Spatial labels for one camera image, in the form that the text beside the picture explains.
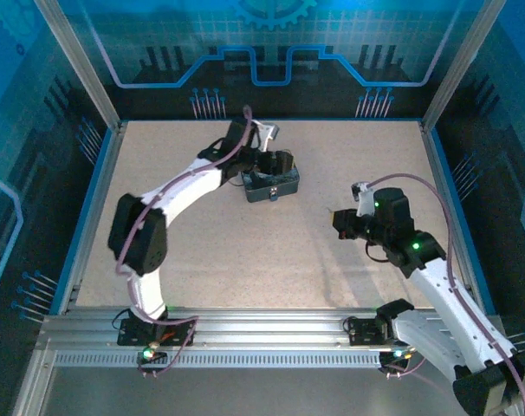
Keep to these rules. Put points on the aluminium side rail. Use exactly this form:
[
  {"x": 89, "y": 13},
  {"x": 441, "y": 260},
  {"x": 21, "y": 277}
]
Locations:
[
  {"x": 93, "y": 216},
  {"x": 444, "y": 182}
]

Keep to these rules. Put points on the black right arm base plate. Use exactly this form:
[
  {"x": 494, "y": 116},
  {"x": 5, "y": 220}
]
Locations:
[{"x": 362, "y": 331}]

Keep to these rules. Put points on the grey tin box painted lid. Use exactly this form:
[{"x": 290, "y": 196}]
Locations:
[{"x": 269, "y": 184}]

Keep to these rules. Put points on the aluminium cross rail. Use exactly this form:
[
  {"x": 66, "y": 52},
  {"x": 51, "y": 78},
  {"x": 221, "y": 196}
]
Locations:
[{"x": 267, "y": 327}]

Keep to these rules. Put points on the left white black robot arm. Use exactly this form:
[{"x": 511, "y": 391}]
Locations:
[{"x": 176, "y": 197}]

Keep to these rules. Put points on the small silver padlock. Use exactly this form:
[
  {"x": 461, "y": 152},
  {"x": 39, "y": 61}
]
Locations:
[{"x": 273, "y": 194}]

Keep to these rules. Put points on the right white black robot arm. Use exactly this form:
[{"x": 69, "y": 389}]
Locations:
[{"x": 449, "y": 307}]

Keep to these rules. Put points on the aluminium corner post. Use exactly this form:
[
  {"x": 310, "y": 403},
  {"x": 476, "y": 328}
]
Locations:
[
  {"x": 78, "y": 60},
  {"x": 462, "y": 60}
]

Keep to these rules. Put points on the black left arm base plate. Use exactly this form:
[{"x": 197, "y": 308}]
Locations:
[{"x": 130, "y": 333}]

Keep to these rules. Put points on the connector board green light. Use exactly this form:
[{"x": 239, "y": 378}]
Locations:
[
  {"x": 148, "y": 355},
  {"x": 397, "y": 356}
]

